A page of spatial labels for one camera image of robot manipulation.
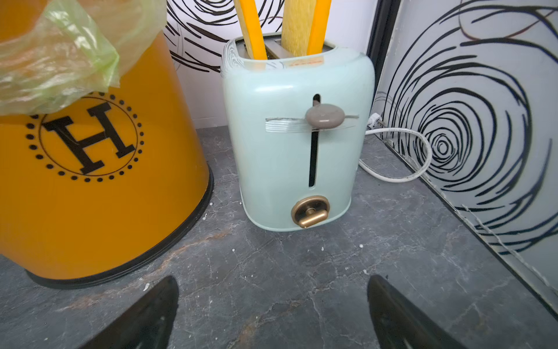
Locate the left yellow toast slice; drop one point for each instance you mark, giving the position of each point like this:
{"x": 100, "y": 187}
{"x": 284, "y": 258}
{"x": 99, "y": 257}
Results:
{"x": 251, "y": 30}

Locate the right yellow toast slice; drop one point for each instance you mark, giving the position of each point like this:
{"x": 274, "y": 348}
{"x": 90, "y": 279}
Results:
{"x": 304, "y": 26}

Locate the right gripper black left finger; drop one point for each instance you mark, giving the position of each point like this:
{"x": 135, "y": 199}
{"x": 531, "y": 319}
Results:
{"x": 146, "y": 324}

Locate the green plastic bin liner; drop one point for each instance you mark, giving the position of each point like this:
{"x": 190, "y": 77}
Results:
{"x": 55, "y": 52}

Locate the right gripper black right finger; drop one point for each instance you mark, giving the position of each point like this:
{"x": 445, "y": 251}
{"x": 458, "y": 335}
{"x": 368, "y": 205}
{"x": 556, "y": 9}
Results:
{"x": 398, "y": 323}

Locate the yellow toast slice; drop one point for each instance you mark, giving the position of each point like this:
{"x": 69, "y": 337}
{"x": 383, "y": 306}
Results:
{"x": 251, "y": 30}
{"x": 304, "y": 26}

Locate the mint green toaster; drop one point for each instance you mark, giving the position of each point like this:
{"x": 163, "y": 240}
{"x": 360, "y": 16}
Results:
{"x": 297, "y": 126}

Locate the orange trash bin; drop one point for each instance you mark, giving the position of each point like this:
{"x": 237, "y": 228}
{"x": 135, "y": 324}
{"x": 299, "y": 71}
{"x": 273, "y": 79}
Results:
{"x": 105, "y": 185}

